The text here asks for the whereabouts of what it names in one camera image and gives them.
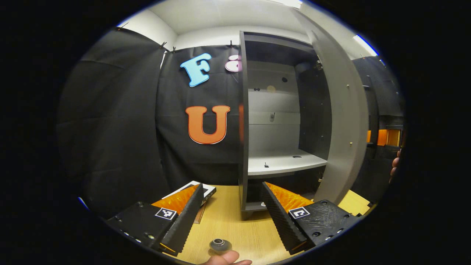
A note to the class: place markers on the pink label bottle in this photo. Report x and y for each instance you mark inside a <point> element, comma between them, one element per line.
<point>220,246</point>

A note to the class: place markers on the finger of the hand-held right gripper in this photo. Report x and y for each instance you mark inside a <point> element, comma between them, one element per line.
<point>388,138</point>

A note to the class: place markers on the ceiling light panel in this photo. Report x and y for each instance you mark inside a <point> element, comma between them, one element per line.
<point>290,3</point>
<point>365,45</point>

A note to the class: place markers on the black backdrop cloth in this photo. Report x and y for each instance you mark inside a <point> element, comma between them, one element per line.
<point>110,129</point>

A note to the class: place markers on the grey cabinet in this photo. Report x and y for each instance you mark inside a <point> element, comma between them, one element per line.
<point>243,147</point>

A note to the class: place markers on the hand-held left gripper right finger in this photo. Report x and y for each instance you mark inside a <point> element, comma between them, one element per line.
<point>278,221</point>

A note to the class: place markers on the white cabinet shelf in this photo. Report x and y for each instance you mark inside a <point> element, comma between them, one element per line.
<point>283,162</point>

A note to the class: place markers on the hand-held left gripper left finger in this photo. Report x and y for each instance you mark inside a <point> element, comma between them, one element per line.
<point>187,221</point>

